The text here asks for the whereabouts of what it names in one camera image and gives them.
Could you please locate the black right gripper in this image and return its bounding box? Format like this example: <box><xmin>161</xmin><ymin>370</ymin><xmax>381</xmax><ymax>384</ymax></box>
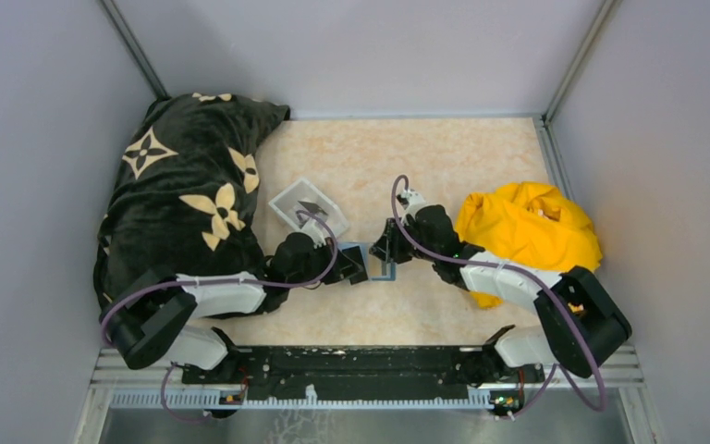
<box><xmin>370</xmin><ymin>215</ymin><xmax>439</xmax><ymax>264</ymax></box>

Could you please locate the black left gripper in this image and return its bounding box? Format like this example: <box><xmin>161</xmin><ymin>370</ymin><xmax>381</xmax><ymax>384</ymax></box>
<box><xmin>288</xmin><ymin>237</ymin><xmax>363</xmax><ymax>289</ymax></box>

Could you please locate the blue leather card holder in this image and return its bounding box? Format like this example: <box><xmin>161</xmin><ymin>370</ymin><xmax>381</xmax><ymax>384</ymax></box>
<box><xmin>339</xmin><ymin>241</ymin><xmax>397</xmax><ymax>281</ymax></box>

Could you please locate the white plastic card tray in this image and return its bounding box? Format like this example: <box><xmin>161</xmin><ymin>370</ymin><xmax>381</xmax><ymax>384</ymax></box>
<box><xmin>268</xmin><ymin>178</ymin><xmax>350</xmax><ymax>237</ymax></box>

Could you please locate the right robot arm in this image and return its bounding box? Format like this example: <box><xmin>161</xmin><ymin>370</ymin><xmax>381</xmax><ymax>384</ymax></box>
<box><xmin>370</xmin><ymin>204</ymin><xmax>632</xmax><ymax>381</ymax></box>

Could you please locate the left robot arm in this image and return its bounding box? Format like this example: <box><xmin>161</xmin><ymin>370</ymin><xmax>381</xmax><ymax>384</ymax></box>
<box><xmin>100</xmin><ymin>232</ymin><xmax>368</xmax><ymax>383</ymax></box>

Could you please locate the grey card stack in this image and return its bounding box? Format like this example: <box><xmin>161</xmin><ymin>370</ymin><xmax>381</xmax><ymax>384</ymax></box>
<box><xmin>298</xmin><ymin>201</ymin><xmax>328</xmax><ymax>217</ymax></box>

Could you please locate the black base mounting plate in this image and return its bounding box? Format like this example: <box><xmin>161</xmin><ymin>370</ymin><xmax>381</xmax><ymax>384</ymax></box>
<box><xmin>182</xmin><ymin>346</ymin><xmax>545</xmax><ymax>401</ymax></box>

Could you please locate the yellow cloth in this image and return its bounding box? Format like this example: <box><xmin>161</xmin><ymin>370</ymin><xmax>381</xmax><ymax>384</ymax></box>
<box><xmin>454</xmin><ymin>180</ymin><xmax>604</xmax><ymax>310</ymax></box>

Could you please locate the black floral blanket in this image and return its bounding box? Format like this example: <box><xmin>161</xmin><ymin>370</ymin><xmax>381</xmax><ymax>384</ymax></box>
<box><xmin>92</xmin><ymin>92</ymin><xmax>291</xmax><ymax>305</ymax></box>

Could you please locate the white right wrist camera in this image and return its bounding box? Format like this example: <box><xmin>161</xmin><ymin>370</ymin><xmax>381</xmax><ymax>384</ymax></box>
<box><xmin>397</xmin><ymin>189</ymin><xmax>429</xmax><ymax>217</ymax></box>

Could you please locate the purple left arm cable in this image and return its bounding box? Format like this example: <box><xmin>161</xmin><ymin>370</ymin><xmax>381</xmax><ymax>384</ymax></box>
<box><xmin>98</xmin><ymin>210</ymin><xmax>339</xmax><ymax>426</ymax></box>

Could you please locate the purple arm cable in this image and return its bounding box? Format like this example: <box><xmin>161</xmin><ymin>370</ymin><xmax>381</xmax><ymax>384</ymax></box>
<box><xmin>98</xmin><ymin>210</ymin><xmax>339</xmax><ymax>426</ymax></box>
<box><xmin>390</xmin><ymin>174</ymin><xmax>608</xmax><ymax>421</ymax></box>

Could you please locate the aluminium frame rail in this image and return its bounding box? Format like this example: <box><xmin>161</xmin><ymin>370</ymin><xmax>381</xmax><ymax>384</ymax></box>
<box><xmin>88</xmin><ymin>344</ymin><xmax>645</xmax><ymax>412</ymax></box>

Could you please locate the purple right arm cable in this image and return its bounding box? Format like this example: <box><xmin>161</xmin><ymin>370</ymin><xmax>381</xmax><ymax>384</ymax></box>
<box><xmin>390</xmin><ymin>174</ymin><xmax>608</xmax><ymax>421</ymax></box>

